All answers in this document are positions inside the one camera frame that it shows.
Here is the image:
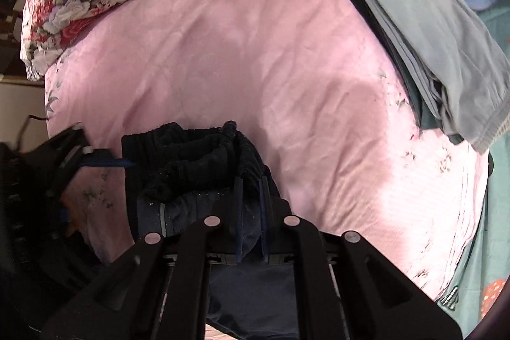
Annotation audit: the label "navy pants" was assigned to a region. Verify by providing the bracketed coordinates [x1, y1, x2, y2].
[121, 121, 303, 340]

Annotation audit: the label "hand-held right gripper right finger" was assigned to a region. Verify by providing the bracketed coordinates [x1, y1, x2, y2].
[259, 177, 463, 340]

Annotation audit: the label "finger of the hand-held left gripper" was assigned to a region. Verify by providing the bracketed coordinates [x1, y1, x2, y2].
[46, 122, 136, 201]

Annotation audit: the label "dark cable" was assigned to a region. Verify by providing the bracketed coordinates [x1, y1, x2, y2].
[14, 114, 48, 149]

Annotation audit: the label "grey folded garment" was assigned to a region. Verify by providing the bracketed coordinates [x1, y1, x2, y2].
[338, 0, 510, 153]

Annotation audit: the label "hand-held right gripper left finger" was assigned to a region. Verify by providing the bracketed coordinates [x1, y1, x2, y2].
[40, 177, 244, 340]

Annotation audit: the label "pink bed sheet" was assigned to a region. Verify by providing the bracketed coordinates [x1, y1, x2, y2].
[44, 0, 491, 340]

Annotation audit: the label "teal printed blanket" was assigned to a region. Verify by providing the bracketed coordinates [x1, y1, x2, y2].
[432, 1, 510, 325]

